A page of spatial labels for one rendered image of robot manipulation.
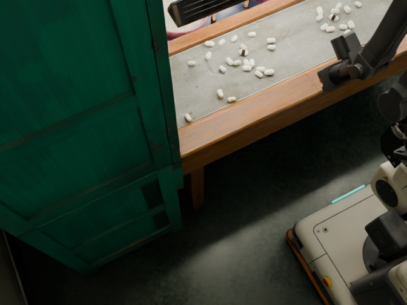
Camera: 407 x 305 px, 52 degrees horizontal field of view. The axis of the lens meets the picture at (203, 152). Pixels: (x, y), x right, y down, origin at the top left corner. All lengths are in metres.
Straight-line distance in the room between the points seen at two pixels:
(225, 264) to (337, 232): 0.56
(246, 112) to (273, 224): 0.82
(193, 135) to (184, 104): 0.15
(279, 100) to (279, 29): 0.35
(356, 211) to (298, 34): 0.82
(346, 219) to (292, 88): 0.68
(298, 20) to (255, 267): 1.16
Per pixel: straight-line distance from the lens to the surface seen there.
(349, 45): 1.17
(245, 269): 2.12
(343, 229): 1.96
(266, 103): 1.55
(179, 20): 1.36
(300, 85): 1.62
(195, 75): 1.63
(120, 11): 0.75
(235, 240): 2.14
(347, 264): 1.93
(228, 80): 1.63
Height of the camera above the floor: 2.08
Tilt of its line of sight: 66 degrees down
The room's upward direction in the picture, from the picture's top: straight up
